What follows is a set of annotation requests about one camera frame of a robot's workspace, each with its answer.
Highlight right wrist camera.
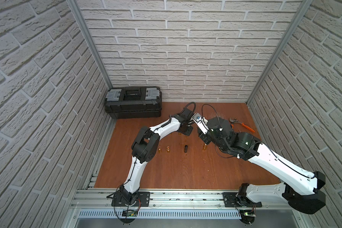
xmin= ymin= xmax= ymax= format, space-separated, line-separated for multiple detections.
xmin=192 ymin=113 xmax=209 ymax=135

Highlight orange handled pliers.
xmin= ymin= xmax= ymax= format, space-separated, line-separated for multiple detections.
xmin=229 ymin=118 xmax=256 ymax=133

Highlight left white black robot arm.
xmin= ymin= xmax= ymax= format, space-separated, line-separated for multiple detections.
xmin=118 ymin=107 xmax=195 ymax=205

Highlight black plastic toolbox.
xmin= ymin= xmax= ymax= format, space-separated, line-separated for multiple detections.
xmin=104 ymin=86 xmax=162 ymax=119

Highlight aluminium rail frame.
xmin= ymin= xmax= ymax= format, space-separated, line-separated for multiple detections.
xmin=63 ymin=176 xmax=308 ymax=228

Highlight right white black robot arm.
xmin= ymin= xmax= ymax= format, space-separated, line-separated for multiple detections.
xmin=192 ymin=114 xmax=326 ymax=214

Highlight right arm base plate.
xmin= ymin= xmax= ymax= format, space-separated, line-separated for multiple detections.
xmin=222 ymin=192 xmax=262 ymax=208

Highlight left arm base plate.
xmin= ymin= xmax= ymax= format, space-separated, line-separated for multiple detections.
xmin=111 ymin=191 xmax=151 ymax=207

